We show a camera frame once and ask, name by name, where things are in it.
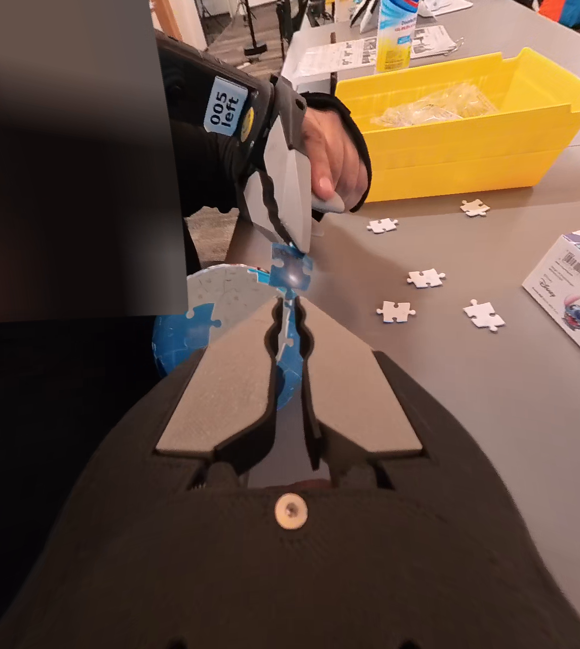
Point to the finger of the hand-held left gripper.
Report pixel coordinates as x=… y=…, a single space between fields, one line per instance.
x=257 y=203
x=292 y=192

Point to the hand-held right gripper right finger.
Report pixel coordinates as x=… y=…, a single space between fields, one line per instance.
x=361 y=400

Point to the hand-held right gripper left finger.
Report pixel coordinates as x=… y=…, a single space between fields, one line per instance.
x=219 y=400

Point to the single white puzzle piece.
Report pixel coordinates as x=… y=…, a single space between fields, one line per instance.
x=290 y=266

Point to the blue puzzle ball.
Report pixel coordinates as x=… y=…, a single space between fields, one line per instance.
x=173 y=339

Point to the printed cardboard puzzle box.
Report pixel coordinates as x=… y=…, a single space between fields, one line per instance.
x=574 y=284

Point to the person's left hand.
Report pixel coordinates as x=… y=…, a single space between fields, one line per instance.
x=335 y=152

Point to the black tripod stand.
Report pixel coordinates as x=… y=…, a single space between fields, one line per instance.
x=254 y=48

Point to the printed paper sheets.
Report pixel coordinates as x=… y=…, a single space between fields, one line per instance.
x=340 y=53

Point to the clear plastic bag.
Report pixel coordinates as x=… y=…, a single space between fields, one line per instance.
x=432 y=109

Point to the person's black clothing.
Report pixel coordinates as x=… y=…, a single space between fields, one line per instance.
x=41 y=431

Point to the disinfectant wipes canister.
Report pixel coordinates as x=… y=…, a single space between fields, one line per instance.
x=394 y=35

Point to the colourful fabric bag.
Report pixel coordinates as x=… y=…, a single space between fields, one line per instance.
x=579 y=12

